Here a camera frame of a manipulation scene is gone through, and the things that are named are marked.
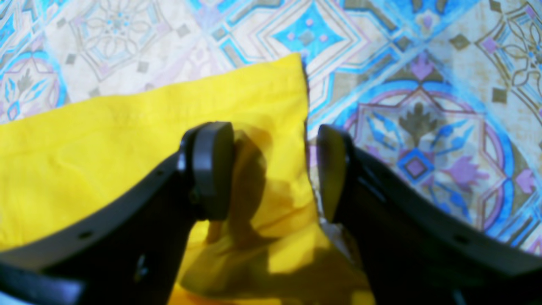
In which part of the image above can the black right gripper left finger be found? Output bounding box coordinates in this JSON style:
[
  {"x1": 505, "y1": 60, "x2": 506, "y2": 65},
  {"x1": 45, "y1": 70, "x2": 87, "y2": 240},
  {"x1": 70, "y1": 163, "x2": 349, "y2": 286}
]
[{"x1": 1, "y1": 122, "x2": 235, "y2": 305}]

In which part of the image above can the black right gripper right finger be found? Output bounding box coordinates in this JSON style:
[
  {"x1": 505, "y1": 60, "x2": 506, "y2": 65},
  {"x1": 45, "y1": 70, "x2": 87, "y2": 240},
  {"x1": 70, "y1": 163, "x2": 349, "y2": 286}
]
[{"x1": 317, "y1": 124, "x2": 542, "y2": 305}]

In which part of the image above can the yellow T-shirt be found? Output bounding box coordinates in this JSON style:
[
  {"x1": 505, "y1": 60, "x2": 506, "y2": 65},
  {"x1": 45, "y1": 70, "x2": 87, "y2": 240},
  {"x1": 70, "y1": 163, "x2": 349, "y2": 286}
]
[{"x1": 0, "y1": 53, "x2": 374, "y2": 305}]

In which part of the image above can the patterned tablecloth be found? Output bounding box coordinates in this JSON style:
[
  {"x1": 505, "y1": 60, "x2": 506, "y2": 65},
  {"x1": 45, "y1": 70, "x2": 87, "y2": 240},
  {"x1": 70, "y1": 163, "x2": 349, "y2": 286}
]
[{"x1": 1, "y1": 0, "x2": 541, "y2": 255}]

